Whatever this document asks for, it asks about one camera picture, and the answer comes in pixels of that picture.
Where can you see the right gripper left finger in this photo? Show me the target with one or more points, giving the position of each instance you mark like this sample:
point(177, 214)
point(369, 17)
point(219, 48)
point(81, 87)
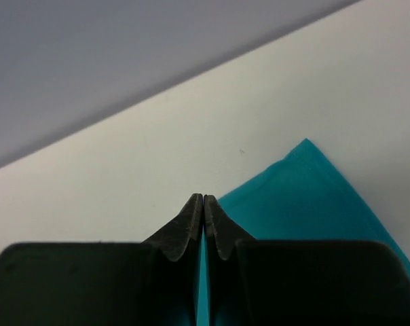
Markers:
point(181, 236)

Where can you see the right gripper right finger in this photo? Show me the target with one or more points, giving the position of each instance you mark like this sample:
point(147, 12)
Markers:
point(222, 232)

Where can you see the teal t-shirt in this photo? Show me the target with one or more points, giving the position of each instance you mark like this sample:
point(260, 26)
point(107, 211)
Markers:
point(320, 256)

